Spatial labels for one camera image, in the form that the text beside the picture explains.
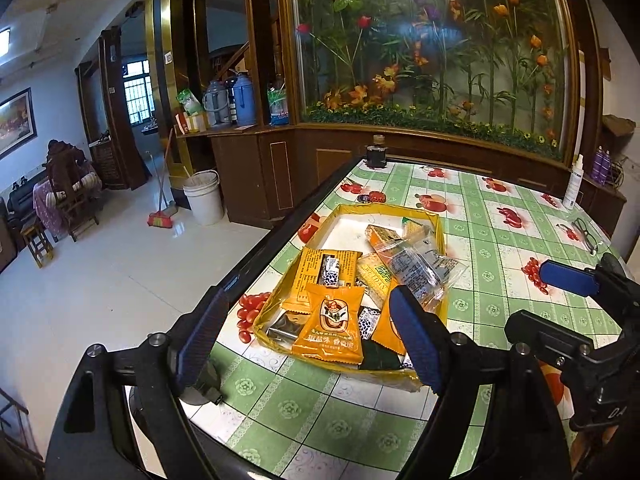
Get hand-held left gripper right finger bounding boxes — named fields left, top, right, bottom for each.
left=388, top=284, right=572, bottom=480

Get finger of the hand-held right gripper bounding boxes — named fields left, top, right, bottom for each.
left=504, top=309, right=595, bottom=367
left=539, top=258, right=609, bottom=298

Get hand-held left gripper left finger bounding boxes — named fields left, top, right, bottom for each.
left=46, top=284, right=233, bottom=480

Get dark green snack packet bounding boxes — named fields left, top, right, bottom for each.
left=356, top=339, right=409, bottom=372

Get small blue white candy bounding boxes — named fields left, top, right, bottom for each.
left=357, top=306, right=382, bottom=339
left=319, top=254, right=344, bottom=287

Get clear plastic bag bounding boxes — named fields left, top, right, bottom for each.
left=374, top=232, right=469, bottom=312

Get silver dark snack packet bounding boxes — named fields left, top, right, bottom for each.
left=264, top=311, right=307, bottom=347

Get small orange packet with figure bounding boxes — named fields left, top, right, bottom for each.
left=291, top=282, right=368, bottom=366

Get clear cracker packet dark stripe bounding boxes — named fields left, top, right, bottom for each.
left=364, top=224, right=416, bottom=257

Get orange snack packet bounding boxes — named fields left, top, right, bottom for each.
left=281, top=247, right=364, bottom=314

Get yellow-taped white cardboard tray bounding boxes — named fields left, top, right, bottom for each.
left=251, top=203, right=449, bottom=392

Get eyeglasses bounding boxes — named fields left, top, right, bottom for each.
left=569, top=216, right=602, bottom=257

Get white spray bottle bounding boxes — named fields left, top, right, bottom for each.
left=561, top=153, right=586, bottom=210

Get green checkered fruit tablecloth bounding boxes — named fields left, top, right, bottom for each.
left=177, top=156, right=627, bottom=480

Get purple bottles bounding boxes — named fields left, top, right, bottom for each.
left=590, top=145, right=612, bottom=185

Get red broom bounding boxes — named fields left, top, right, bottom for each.
left=146, top=126, right=179, bottom=230

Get white plastic bucket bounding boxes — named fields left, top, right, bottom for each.
left=181, top=169, right=225, bottom=227

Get wooden chair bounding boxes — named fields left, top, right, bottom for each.
left=54, top=186, right=99, bottom=242

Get wooden stool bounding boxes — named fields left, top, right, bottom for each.
left=19, top=221, right=54, bottom=268

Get small dark jar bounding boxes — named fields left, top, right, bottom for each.
left=365, top=134, right=389, bottom=169

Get brown wooden cabinet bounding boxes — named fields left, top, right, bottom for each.
left=206, top=124, right=629, bottom=232

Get grey thermos flask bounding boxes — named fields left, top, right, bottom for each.
left=201, top=79, right=232, bottom=129

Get green and white bag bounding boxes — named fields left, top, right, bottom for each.
left=176, top=88, right=204, bottom=114

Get blue thermos flask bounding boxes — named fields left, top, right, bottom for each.
left=232, top=71, right=258, bottom=128

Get artificial flower display case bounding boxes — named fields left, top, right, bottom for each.
left=284, top=0, right=577, bottom=162

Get framed wall picture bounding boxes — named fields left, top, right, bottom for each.
left=0, top=86, right=39, bottom=159

